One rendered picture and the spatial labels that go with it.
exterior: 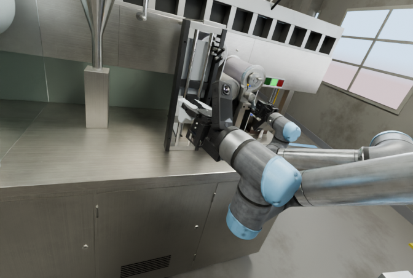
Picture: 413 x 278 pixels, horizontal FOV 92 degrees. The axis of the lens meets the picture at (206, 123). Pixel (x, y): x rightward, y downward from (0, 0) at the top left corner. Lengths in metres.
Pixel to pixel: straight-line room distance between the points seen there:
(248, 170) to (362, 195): 0.19
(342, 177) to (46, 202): 0.86
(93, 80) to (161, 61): 0.42
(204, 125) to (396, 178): 0.34
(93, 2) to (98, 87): 0.32
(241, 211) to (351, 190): 0.19
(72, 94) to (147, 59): 0.44
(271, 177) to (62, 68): 1.14
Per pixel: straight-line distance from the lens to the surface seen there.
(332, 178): 0.44
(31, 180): 0.83
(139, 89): 1.26
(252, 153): 0.37
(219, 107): 0.44
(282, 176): 0.35
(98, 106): 1.02
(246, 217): 0.42
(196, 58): 0.81
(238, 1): 1.35
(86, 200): 0.88
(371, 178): 0.42
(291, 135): 0.90
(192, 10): 1.32
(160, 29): 1.20
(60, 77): 1.29
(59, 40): 1.24
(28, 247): 1.08
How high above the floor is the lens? 1.43
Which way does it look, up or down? 25 degrees down
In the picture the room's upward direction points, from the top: 14 degrees clockwise
